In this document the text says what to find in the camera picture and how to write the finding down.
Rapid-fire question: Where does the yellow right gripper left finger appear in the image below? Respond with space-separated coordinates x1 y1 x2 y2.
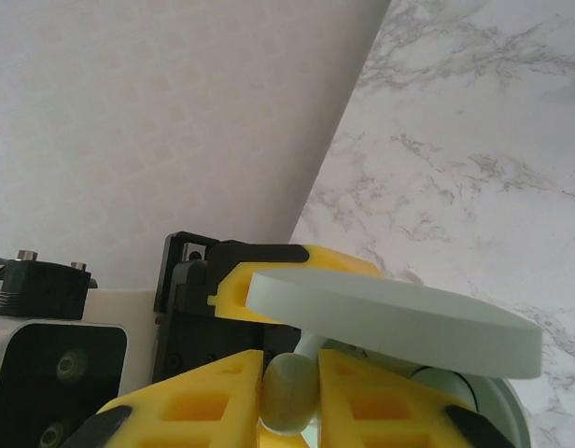
95 349 264 448

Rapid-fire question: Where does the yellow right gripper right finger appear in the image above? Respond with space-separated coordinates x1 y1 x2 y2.
317 347 517 448

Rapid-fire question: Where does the pale green round charging case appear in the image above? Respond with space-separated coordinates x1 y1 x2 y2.
245 269 543 448

